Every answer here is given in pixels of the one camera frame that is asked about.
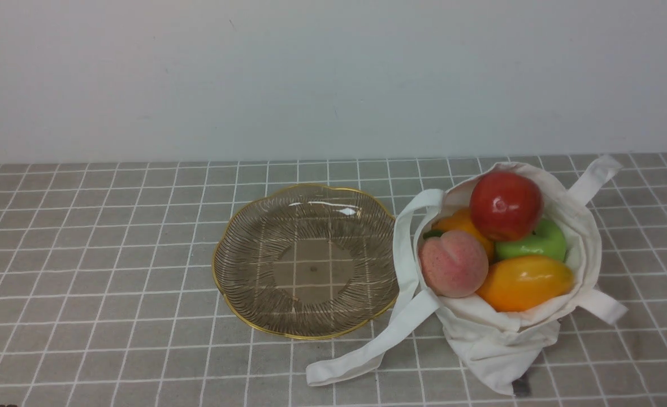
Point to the red apple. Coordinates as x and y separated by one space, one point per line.
505 206

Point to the white cloth bag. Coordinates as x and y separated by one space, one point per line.
498 348

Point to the gold-rimmed glass plate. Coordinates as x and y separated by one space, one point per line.
309 261

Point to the rear orange mango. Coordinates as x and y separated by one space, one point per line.
461 220

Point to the orange mango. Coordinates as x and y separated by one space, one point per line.
521 283
461 220

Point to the pink peach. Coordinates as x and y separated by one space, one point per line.
453 265

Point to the front orange mango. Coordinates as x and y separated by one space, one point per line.
521 283

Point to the green apple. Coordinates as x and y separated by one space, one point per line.
547 239

